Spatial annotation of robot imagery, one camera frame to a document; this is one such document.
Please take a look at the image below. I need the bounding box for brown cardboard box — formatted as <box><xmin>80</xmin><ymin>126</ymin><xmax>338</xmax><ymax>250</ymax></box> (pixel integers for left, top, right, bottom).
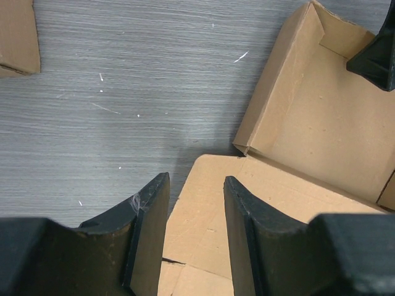
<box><xmin>1</xmin><ymin>0</ymin><xmax>41</xmax><ymax>78</ymax></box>
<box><xmin>159</xmin><ymin>1</ymin><xmax>394</xmax><ymax>295</ymax></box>

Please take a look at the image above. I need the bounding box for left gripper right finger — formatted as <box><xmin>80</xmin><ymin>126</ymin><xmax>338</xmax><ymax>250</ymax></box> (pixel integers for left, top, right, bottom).
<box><xmin>223</xmin><ymin>176</ymin><xmax>338</xmax><ymax>295</ymax></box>

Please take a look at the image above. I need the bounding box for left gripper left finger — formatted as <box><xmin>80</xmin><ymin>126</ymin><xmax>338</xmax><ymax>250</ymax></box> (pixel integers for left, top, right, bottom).
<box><xmin>73</xmin><ymin>173</ymin><xmax>170</xmax><ymax>295</ymax></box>

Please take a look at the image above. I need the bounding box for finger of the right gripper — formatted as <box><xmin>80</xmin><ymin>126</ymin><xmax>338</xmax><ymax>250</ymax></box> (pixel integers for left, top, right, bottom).
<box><xmin>346</xmin><ymin>0</ymin><xmax>394</xmax><ymax>91</ymax></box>

